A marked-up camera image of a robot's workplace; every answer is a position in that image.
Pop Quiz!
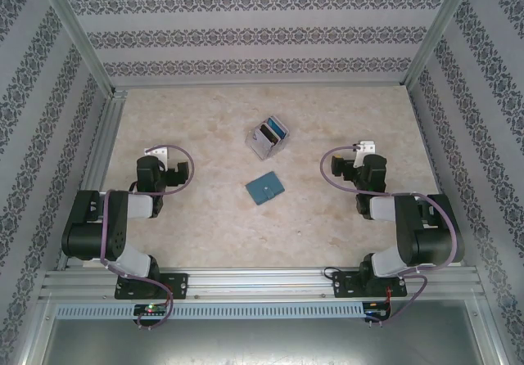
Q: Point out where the clear acrylic card stand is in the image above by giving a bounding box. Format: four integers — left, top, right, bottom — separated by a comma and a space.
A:
244, 115, 291, 162

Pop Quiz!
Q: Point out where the blue leather card holder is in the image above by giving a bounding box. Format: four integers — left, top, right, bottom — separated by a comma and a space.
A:
244, 171, 287, 206

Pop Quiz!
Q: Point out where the blue card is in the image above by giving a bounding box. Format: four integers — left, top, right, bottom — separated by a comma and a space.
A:
265, 115, 290, 141

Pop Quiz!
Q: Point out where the dark brown card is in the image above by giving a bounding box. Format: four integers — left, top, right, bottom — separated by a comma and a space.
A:
260, 121, 283, 145

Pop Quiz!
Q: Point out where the grey metal sheet panel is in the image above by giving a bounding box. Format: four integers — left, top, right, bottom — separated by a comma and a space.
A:
38, 318, 499, 365

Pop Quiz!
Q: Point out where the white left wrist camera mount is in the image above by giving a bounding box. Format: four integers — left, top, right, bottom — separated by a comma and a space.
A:
145, 146, 169, 169

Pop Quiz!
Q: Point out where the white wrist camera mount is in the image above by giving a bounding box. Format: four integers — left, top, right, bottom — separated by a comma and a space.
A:
354, 139, 376, 168
145, 146, 169, 169

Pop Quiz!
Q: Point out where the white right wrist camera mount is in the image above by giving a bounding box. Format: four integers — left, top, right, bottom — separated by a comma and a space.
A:
354, 139, 376, 168

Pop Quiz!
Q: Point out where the aluminium side rail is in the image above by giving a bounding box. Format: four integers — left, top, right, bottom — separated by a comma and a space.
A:
56, 88, 129, 271

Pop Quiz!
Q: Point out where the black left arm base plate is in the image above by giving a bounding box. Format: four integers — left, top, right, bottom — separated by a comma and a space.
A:
114, 273, 189, 300

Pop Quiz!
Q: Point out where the aluminium back rail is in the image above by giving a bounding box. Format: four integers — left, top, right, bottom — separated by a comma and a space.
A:
110, 79, 406, 92

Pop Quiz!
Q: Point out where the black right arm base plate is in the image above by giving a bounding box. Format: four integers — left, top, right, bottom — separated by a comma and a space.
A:
331, 269, 409, 300

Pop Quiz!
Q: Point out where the aluminium mounting rail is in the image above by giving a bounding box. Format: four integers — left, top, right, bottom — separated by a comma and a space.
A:
38, 268, 486, 300

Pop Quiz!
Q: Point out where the grey slotted cable duct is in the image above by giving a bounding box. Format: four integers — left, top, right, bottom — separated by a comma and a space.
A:
55, 302, 365, 320

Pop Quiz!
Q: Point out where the aluminium frame post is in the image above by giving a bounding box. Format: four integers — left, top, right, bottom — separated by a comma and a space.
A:
402, 0, 479, 90
36, 0, 118, 96

